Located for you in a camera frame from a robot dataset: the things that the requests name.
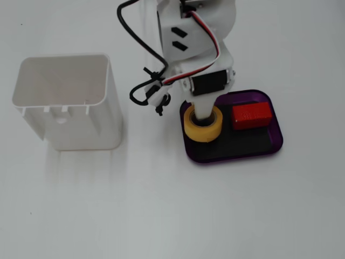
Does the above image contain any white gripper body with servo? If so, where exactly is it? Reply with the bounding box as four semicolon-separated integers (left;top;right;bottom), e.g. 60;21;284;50
158;15;236;103

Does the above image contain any white moving gripper finger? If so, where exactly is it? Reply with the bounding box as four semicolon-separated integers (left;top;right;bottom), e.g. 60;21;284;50
191;94;218;121

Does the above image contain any yellow masking tape roll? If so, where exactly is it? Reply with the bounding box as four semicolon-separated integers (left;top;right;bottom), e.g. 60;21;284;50
183;105;224;143

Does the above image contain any red textured block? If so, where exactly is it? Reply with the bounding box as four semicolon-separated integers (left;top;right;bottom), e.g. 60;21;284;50
231;101;272;131

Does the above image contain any purple metal tray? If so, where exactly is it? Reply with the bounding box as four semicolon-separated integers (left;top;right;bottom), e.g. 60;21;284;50
179;89;284;165

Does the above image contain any white plastic bin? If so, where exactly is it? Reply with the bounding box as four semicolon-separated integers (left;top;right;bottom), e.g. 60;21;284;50
11;53;124;151

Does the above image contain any red white black servo wire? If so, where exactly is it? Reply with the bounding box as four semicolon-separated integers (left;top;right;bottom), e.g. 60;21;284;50
161;0;224;86

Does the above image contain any black cable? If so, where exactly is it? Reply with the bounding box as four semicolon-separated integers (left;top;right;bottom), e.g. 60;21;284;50
116;0;171;107

